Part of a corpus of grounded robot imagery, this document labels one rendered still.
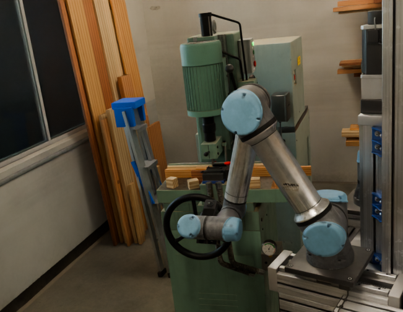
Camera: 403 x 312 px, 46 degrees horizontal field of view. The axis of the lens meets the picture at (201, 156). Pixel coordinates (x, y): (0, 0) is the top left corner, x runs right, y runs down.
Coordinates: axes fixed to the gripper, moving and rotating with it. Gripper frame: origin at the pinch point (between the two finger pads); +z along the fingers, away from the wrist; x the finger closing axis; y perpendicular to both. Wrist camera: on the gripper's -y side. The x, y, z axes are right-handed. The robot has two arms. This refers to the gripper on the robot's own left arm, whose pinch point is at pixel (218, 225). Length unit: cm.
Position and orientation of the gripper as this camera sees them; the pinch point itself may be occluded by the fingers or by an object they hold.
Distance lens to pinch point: 181.8
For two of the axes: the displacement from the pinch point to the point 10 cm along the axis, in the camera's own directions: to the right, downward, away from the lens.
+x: 9.5, 0.1, -3.2
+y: -0.7, 9.8, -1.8
